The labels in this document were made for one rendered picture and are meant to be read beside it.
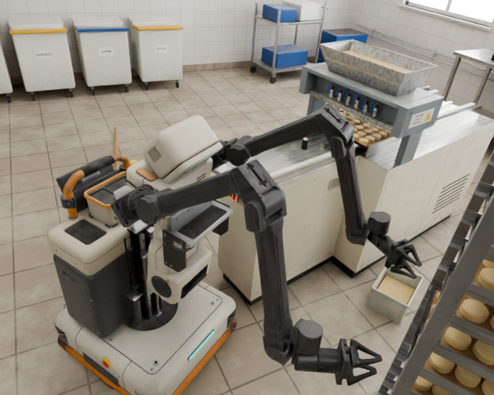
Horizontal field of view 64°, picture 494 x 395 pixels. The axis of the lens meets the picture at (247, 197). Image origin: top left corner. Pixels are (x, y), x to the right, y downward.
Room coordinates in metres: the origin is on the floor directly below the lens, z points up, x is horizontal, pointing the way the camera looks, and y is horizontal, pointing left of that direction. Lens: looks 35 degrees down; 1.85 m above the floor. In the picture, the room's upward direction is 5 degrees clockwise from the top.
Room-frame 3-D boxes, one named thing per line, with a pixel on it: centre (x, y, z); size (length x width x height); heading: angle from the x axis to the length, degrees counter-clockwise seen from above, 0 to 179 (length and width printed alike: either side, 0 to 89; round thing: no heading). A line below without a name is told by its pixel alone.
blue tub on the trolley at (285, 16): (5.82, -0.21, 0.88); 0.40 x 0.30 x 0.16; 32
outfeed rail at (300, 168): (2.16, -0.79, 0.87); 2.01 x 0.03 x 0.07; 130
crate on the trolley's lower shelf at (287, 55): (5.96, -0.36, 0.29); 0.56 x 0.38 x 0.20; 127
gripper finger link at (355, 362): (0.59, -0.31, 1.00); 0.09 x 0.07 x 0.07; 90
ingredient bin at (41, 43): (4.52, 2.45, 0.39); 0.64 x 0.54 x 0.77; 30
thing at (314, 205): (1.87, -0.23, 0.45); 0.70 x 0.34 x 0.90; 130
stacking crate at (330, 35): (6.36, -1.23, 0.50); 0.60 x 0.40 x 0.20; 121
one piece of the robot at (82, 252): (1.31, 0.51, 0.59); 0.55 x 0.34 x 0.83; 150
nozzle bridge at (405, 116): (2.20, -0.61, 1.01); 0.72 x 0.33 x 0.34; 40
